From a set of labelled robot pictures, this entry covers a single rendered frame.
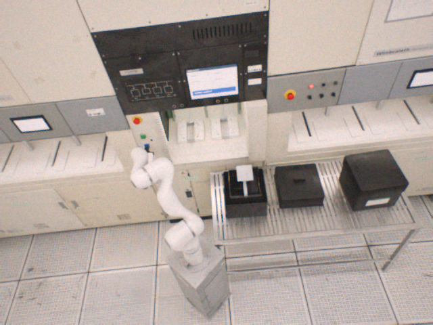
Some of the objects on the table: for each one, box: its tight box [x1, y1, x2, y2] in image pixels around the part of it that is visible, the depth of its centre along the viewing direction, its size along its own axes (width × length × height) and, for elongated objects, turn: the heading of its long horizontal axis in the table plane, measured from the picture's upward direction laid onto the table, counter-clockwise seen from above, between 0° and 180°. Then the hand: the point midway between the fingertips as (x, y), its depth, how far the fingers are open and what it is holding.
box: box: [338, 149, 409, 211], centre depth 225 cm, size 29×29×25 cm
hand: (146, 149), depth 234 cm, fingers closed
